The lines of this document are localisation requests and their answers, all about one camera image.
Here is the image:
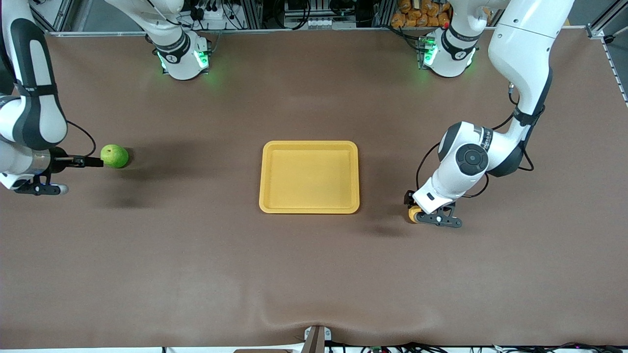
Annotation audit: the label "white power strip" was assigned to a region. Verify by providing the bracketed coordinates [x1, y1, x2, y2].
[194, 4, 231, 30]

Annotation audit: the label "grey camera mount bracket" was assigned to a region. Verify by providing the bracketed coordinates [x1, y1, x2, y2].
[302, 326, 332, 353]

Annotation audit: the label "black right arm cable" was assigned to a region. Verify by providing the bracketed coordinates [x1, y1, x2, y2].
[65, 120, 97, 158]

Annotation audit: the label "aluminium table edge rail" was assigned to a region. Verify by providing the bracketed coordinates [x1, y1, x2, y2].
[48, 26, 496, 37]

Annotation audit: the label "orange snack bags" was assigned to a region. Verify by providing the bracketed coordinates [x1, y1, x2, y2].
[391, 0, 452, 28]

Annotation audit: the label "aluminium frame profile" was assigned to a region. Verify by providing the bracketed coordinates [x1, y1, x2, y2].
[586, 0, 628, 107]
[29, 0, 75, 36]

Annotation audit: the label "green apple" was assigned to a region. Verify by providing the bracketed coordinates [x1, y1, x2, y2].
[101, 144, 130, 169]

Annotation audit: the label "yellow plastic tray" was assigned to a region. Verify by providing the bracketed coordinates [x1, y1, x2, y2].
[259, 141, 360, 214]

